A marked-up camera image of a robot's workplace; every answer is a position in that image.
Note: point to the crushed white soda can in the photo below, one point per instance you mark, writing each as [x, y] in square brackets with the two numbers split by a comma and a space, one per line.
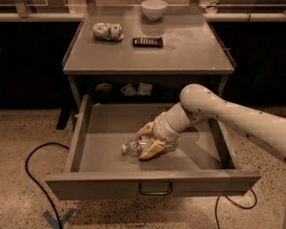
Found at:
[108, 31]

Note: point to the right white tag card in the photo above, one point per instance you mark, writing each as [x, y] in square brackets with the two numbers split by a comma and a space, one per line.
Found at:
[144, 89]

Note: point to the black remote control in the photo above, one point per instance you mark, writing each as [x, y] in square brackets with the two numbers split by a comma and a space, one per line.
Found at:
[150, 42]

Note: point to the clear plastic water bottle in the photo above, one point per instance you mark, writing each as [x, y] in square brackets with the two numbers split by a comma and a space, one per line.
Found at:
[135, 146]

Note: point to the grey open top drawer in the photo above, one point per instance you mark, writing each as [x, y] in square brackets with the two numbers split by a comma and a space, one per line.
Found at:
[203, 163]

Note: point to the round grey object inside cabinet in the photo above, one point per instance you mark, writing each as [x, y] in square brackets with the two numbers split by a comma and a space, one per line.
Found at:
[103, 89]

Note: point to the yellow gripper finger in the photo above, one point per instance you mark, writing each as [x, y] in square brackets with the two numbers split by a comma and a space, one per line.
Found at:
[154, 147]
[146, 129]

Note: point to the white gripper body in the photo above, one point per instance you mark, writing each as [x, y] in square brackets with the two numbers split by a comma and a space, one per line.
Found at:
[162, 128]

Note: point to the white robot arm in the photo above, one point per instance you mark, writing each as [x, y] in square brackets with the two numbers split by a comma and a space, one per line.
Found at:
[197, 104]

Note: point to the white tag card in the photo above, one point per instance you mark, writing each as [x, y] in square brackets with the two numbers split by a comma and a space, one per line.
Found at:
[128, 90]
[144, 89]

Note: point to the left white tag card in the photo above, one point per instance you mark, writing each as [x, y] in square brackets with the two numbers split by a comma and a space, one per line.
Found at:
[128, 90]

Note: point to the metal drawer handle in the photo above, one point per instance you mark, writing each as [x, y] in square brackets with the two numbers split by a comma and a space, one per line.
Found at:
[155, 189]

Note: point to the white ceramic bowl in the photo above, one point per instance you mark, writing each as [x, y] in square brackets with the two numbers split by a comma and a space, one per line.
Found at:
[154, 9]

